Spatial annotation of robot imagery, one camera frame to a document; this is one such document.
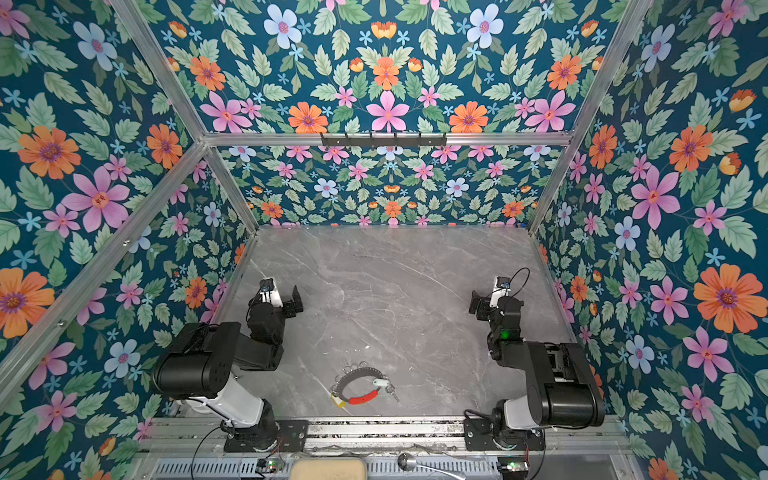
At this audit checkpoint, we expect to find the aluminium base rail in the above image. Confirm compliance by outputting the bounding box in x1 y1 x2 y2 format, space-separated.
138 415 631 456

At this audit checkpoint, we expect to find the round metal knob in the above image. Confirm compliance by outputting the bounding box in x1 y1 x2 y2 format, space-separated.
397 452 418 472

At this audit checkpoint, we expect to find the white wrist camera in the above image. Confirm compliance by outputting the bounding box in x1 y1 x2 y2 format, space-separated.
489 276 511 308
258 277 283 308

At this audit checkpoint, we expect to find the metal keyring with red grip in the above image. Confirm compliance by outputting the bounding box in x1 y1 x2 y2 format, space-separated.
330 362 399 406

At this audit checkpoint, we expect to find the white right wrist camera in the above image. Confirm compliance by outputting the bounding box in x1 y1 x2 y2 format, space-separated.
489 276 511 308

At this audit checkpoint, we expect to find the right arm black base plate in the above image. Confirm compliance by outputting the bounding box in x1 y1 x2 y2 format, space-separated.
463 416 546 452

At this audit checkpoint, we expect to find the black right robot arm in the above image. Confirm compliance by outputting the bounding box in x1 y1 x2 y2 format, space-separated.
464 288 606 450

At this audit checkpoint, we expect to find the beige pad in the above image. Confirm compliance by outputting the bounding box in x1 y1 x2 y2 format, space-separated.
288 458 367 480

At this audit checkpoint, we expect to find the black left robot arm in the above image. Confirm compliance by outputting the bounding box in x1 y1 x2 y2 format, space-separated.
152 278 304 451

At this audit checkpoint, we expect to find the black hook rack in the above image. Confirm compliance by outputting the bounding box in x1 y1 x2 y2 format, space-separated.
320 133 448 149

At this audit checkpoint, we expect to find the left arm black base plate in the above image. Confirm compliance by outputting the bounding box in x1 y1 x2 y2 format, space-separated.
223 420 310 453

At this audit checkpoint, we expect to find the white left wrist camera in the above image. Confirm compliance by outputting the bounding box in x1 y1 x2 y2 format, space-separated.
258 277 283 308

